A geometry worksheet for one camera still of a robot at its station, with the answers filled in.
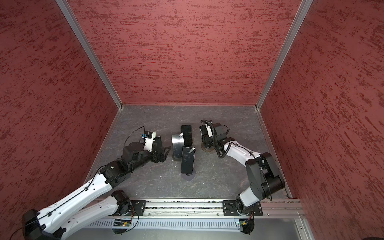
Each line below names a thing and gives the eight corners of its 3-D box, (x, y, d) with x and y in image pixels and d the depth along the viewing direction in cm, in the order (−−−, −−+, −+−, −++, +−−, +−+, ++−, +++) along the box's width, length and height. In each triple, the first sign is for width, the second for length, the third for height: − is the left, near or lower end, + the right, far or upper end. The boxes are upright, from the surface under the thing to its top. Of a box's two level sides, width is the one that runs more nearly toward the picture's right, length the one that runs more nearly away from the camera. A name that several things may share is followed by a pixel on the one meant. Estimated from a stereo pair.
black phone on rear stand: (181, 147, 98) (179, 136, 88) (182, 136, 104) (180, 125, 94) (191, 147, 98) (191, 136, 88) (191, 136, 104) (191, 125, 94)
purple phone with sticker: (182, 177, 87) (180, 167, 75) (183, 158, 94) (181, 146, 83) (195, 177, 87) (195, 167, 75) (195, 158, 94) (195, 146, 83)
